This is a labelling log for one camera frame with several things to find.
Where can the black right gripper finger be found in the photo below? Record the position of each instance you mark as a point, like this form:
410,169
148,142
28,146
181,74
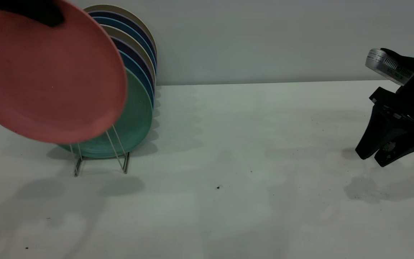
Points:
379,133
404,147

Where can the green round plate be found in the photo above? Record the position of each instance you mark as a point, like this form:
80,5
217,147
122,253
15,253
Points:
138,118

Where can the beige round plate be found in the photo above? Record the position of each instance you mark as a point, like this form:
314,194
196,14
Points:
120,8
128,36

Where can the pink round plate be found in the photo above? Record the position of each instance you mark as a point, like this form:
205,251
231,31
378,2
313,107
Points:
49,79

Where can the dark purple round plate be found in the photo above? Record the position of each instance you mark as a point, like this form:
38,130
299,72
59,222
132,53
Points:
128,18
135,54

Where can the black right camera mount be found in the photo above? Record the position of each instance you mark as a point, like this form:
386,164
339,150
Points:
410,62

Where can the blue round plate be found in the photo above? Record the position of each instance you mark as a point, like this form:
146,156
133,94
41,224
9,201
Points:
138,73
128,27

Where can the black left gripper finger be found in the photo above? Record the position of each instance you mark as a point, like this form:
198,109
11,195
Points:
34,9

